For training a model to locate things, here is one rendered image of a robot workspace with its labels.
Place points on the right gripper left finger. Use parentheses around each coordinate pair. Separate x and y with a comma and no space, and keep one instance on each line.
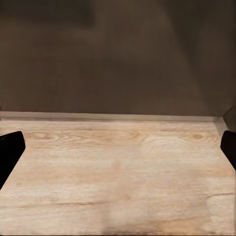
(12,147)

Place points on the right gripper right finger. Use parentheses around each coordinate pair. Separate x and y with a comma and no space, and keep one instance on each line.
(228,146)

